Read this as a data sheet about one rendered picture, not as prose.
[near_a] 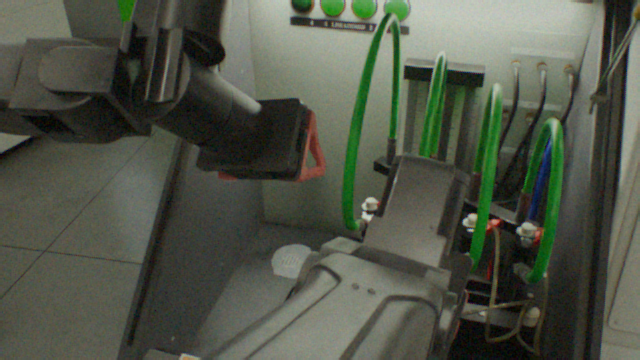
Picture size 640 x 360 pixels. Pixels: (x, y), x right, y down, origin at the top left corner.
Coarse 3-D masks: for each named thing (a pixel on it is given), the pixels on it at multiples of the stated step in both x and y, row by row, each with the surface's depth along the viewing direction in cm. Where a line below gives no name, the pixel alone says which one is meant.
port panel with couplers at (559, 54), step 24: (504, 48) 93; (528, 48) 91; (552, 48) 90; (576, 48) 89; (504, 72) 95; (528, 72) 94; (552, 72) 92; (576, 72) 91; (504, 96) 97; (528, 96) 96; (552, 96) 95; (504, 120) 96; (528, 120) 96; (504, 144) 102; (504, 168) 105
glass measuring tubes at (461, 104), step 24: (408, 72) 96; (432, 72) 95; (456, 72) 94; (480, 72) 93; (408, 96) 100; (456, 96) 99; (408, 120) 102; (456, 120) 101; (408, 144) 105; (456, 144) 104; (456, 168) 105
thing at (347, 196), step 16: (384, 16) 71; (384, 32) 67; (400, 32) 82; (400, 48) 86; (368, 64) 63; (400, 64) 89; (368, 80) 62; (352, 128) 61; (352, 144) 61; (352, 160) 61; (352, 176) 61; (352, 192) 62; (352, 208) 64; (352, 224) 66
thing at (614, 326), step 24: (624, 72) 80; (624, 96) 78; (624, 120) 76; (624, 144) 75; (624, 168) 73; (624, 192) 74; (624, 216) 75; (624, 240) 76; (624, 264) 77; (624, 288) 78; (624, 312) 79; (624, 336) 81
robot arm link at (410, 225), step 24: (408, 168) 34; (432, 168) 34; (384, 192) 37; (408, 192) 34; (432, 192) 34; (456, 192) 35; (384, 216) 34; (408, 216) 33; (432, 216) 33; (456, 216) 36; (384, 240) 33; (408, 240) 33; (432, 240) 33; (312, 264) 30; (432, 264) 32
